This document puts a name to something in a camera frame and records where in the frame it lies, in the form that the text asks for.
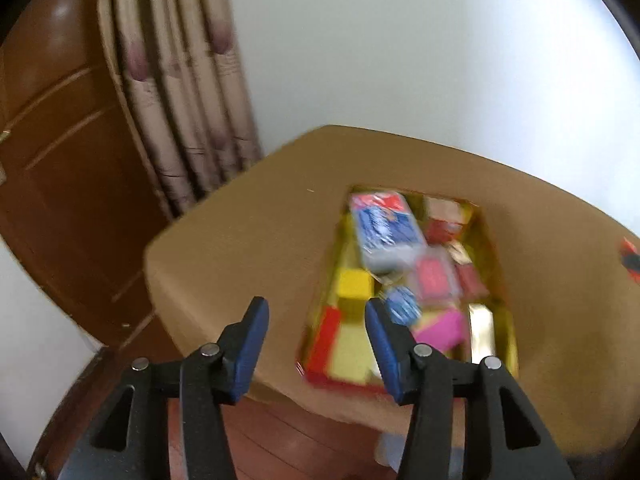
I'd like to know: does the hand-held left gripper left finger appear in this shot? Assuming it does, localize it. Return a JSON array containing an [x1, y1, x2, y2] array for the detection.
[[57, 296, 270, 480]]

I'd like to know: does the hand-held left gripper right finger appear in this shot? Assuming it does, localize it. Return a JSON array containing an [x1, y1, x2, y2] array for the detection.
[[364, 297, 576, 480]]

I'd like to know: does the gold tray box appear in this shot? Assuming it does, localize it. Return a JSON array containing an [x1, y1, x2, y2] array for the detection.
[[297, 185, 521, 391]]

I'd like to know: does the small blue patterned tin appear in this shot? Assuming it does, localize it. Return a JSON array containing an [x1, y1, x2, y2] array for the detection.
[[384, 286, 420, 325]]

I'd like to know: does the pink eraser block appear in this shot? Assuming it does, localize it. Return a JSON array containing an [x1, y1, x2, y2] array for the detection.
[[414, 309, 465, 352]]

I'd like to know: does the yellow block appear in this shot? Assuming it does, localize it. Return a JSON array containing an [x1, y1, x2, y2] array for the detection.
[[337, 269, 375, 300]]

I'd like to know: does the pink packet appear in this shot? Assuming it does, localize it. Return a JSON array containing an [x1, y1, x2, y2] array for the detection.
[[414, 254, 460, 305]]

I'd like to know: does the lip gloss tube gold cap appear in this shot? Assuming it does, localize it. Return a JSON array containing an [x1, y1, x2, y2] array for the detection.
[[456, 260, 498, 363]]

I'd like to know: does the white patterned small box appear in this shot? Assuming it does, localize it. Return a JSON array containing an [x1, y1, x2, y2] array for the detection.
[[424, 196, 473, 226]]

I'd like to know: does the red block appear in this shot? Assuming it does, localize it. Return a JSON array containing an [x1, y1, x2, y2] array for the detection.
[[306, 306, 343, 378]]

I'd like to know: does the brown woodgrain tablecloth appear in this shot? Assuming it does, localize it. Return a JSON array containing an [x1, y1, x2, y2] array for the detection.
[[144, 125, 640, 461]]

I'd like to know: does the brown wooden door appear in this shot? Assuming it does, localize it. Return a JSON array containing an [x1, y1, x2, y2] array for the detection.
[[0, 0, 178, 353]]

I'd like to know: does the beige floral curtain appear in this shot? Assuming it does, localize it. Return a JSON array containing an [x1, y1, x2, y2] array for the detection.
[[96, 0, 263, 218]]

